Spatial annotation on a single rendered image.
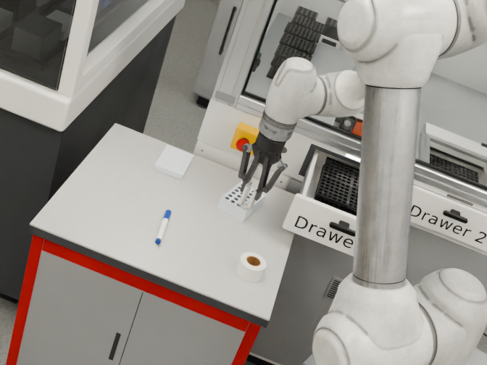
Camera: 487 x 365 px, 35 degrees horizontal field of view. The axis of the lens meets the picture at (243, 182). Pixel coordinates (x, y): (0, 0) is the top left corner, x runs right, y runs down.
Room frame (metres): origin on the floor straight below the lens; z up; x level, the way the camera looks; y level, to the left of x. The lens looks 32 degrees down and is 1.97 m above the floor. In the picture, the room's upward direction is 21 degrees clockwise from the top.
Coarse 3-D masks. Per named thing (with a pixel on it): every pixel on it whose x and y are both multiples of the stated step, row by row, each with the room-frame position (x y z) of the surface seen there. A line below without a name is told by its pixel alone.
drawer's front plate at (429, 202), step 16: (416, 192) 1.98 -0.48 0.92; (432, 192) 2.00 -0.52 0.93; (416, 208) 1.98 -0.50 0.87; (432, 208) 1.98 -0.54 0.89; (448, 208) 1.98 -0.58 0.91; (464, 208) 1.98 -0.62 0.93; (432, 224) 1.98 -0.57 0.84; (448, 224) 1.98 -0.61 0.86; (464, 224) 1.98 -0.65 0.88; (480, 224) 1.98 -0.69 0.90; (464, 240) 1.98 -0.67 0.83; (480, 240) 1.98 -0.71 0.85
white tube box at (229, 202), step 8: (240, 184) 1.87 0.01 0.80; (232, 192) 1.82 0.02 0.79; (240, 192) 1.83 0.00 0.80; (224, 200) 1.77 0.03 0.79; (232, 200) 1.78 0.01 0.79; (248, 200) 1.81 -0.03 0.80; (224, 208) 1.77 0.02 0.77; (232, 208) 1.76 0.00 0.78; (240, 208) 1.75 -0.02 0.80; (256, 208) 1.82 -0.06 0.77; (232, 216) 1.76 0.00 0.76; (240, 216) 1.75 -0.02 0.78; (248, 216) 1.78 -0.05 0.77
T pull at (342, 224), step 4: (340, 220) 1.70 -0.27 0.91; (332, 224) 1.67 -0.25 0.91; (336, 224) 1.67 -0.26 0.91; (340, 224) 1.68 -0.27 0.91; (344, 224) 1.69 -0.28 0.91; (348, 224) 1.69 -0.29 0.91; (336, 228) 1.67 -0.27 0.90; (340, 228) 1.67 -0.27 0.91; (344, 228) 1.67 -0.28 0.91; (348, 228) 1.67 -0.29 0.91; (344, 232) 1.67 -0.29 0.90; (348, 232) 1.67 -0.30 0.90; (352, 232) 1.67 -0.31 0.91
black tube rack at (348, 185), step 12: (324, 168) 1.95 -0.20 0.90; (336, 168) 1.98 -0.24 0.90; (348, 168) 2.00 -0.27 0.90; (324, 180) 1.89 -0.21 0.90; (336, 180) 1.91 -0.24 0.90; (348, 180) 1.93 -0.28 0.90; (324, 192) 1.82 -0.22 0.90; (336, 192) 1.85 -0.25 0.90; (348, 192) 1.87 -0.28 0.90; (336, 204) 1.83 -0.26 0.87
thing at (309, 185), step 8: (320, 152) 2.06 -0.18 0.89; (312, 160) 1.98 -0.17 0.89; (320, 160) 2.06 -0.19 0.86; (312, 168) 1.94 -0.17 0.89; (320, 168) 2.06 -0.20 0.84; (304, 176) 1.97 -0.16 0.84; (312, 176) 1.99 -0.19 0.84; (304, 184) 1.85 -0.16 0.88; (312, 184) 1.95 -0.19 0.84; (304, 192) 1.79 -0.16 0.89; (312, 192) 1.91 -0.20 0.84
